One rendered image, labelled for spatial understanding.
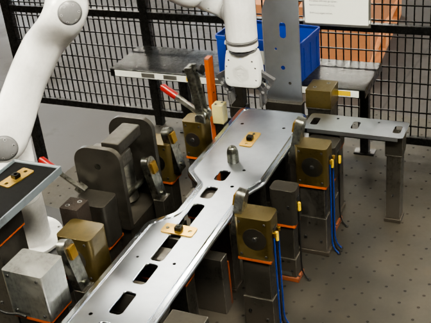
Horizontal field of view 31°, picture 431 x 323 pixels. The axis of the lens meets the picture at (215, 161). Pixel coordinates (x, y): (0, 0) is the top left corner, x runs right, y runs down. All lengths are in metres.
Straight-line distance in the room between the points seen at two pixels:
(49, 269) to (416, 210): 1.23
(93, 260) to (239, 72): 0.67
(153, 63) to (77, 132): 2.01
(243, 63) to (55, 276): 0.79
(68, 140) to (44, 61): 2.67
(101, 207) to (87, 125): 2.92
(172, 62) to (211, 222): 0.97
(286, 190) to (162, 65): 0.88
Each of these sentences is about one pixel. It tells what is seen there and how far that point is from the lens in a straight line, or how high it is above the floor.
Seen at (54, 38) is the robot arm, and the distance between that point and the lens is 1.92.
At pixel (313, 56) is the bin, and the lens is 2.53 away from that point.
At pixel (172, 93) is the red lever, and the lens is 2.24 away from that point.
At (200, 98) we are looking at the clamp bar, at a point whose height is 1.11.
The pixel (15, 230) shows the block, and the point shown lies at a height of 1.09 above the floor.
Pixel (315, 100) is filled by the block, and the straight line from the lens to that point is 2.36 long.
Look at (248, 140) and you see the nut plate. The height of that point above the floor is 1.00.
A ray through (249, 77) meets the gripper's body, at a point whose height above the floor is 1.21.
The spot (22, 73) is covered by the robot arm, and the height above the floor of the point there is 1.33.
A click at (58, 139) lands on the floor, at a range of 4.65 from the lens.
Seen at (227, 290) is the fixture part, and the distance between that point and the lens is 2.03.
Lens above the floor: 2.04
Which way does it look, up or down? 29 degrees down
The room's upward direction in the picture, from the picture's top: 6 degrees counter-clockwise
